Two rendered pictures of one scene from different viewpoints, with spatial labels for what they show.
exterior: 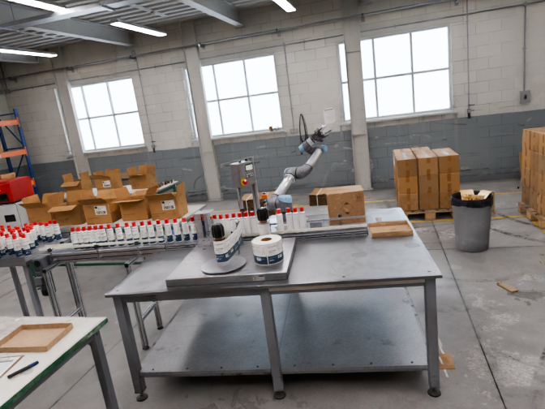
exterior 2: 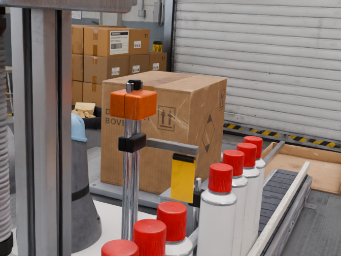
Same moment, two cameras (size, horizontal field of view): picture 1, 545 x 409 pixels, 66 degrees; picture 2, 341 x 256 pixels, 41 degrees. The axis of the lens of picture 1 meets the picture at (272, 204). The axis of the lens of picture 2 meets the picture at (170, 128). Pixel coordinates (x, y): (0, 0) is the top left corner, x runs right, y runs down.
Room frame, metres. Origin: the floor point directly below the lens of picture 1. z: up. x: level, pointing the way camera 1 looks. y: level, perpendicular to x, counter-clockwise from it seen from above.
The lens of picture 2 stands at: (3.12, 0.56, 1.28)
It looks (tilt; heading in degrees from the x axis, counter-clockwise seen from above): 14 degrees down; 285
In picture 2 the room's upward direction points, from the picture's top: 3 degrees clockwise
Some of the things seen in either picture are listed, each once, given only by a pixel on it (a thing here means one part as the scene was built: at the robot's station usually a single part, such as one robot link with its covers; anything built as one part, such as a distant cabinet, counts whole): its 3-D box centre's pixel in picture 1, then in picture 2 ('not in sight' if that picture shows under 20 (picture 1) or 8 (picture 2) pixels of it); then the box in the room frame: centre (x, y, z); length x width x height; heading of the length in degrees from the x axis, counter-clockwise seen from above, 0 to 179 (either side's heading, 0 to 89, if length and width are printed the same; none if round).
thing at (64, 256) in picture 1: (113, 290); not in sight; (3.47, 1.50, 0.47); 1.17 x 0.38 x 0.94; 80
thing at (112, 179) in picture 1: (107, 180); not in sight; (7.20, 2.77, 0.97); 0.42 x 0.39 x 0.37; 162
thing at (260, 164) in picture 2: (302, 219); (247, 192); (3.18, -0.22, 0.98); 0.05 x 0.05 x 0.20
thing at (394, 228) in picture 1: (389, 228); (301, 165); (3.07, -0.87, 0.85); 0.30 x 0.26 x 0.04; 80
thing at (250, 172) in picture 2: (296, 220); (241, 202); (3.18, -0.17, 0.98); 0.05 x 0.05 x 0.20
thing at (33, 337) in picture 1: (33, 337); not in sight; (2.12, 1.41, 0.82); 0.34 x 0.24 x 0.03; 80
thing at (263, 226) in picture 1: (263, 227); not in sight; (2.94, 0.08, 1.03); 0.09 x 0.09 x 0.30
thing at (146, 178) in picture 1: (141, 177); not in sight; (7.11, 2.15, 0.97); 0.43 x 0.42 x 0.37; 161
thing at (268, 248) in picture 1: (268, 249); not in sight; (2.67, 0.07, 0.95); 0.20 x 0.20 x 0.14
